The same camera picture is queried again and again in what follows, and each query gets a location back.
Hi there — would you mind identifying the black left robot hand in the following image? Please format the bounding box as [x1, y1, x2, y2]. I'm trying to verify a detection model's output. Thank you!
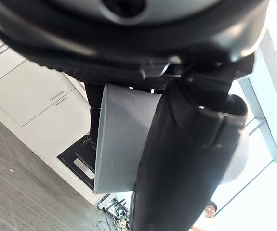
[0, 0, 270, 231]

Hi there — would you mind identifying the person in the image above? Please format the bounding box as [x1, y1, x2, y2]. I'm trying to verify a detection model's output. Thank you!
[192, 200, 218, 231]

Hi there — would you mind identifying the white wheeled stand base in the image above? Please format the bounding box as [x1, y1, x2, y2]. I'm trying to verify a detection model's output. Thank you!
[96, 193, 118, 210]

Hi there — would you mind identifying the black built-in appliance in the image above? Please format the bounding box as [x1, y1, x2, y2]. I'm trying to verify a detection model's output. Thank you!
[57, 134, 98, 191]

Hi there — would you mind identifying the tangle of cables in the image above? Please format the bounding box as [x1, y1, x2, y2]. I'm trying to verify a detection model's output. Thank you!
[96, 196, 132, 231]

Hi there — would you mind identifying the white window frame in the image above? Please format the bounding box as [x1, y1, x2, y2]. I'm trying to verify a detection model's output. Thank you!
[238, 28, 277, 167]

